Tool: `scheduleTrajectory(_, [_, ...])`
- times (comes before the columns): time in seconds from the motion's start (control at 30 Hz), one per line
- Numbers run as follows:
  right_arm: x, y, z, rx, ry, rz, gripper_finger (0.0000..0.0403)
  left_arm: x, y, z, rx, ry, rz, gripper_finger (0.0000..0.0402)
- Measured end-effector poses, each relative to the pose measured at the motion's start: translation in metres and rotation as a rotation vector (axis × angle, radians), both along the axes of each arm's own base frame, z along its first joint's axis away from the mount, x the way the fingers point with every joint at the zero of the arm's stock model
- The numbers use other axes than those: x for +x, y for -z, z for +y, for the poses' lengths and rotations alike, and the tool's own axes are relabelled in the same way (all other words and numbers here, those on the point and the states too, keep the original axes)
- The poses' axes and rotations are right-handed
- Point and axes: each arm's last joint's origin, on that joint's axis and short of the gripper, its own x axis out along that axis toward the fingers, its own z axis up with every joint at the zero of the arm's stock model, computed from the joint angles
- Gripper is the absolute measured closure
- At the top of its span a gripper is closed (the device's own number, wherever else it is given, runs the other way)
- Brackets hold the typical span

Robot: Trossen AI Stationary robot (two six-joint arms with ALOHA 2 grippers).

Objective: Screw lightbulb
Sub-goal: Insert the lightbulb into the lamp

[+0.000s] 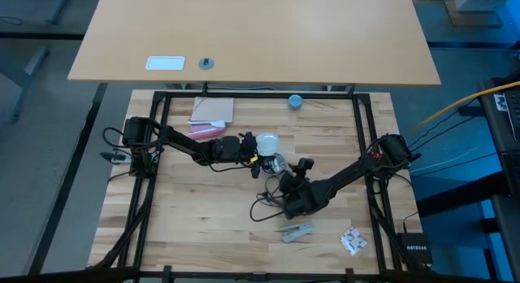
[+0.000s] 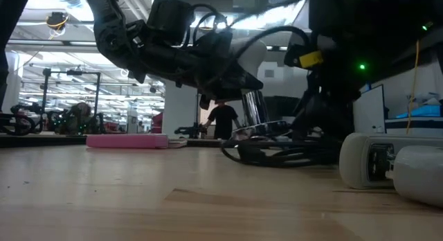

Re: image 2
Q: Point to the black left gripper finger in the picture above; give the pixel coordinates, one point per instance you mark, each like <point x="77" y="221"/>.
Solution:
<point x="239" y="83"/>

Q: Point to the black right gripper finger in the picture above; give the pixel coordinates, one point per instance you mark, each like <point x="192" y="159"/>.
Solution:
<point x="316" y="121"/>

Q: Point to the black background robot arm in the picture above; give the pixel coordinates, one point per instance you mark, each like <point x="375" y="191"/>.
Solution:
<point x="188" y="131"/>
<point x="17" y="123"/>

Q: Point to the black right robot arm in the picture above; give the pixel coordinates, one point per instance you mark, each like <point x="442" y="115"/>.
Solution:
<point x="363" y="12"/>

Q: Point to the black monitor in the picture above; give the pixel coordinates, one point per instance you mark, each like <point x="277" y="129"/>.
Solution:
<point x="282" y="107"/>

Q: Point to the person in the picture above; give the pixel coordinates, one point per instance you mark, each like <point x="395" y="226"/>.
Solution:
<point x="223" y="120"/>

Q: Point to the white column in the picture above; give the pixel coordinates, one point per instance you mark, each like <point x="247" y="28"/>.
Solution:
<point x="180" y="109"/>

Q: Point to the white panel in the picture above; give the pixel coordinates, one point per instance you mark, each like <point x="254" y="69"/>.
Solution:
<point x="368" y="109"/>

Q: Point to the pink case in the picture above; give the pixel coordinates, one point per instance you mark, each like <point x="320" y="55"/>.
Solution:
<point x="128" y="141"/>

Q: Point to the blue cover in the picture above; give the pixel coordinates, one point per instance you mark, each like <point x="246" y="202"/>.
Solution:
<point x="420" y="111"/>

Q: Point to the white box navy stripe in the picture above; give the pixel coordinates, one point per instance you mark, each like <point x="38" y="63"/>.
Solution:
<point x="415" y="126"/>

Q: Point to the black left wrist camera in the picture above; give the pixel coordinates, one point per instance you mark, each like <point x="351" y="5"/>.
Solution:
<point x="169" y="19"/>

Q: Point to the black camera stand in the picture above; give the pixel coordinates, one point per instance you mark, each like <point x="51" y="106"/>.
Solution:
<point x="97" y="95"/>

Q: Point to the black overhead camera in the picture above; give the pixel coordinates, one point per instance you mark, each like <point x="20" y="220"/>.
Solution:
<point x="57" y="19"/>

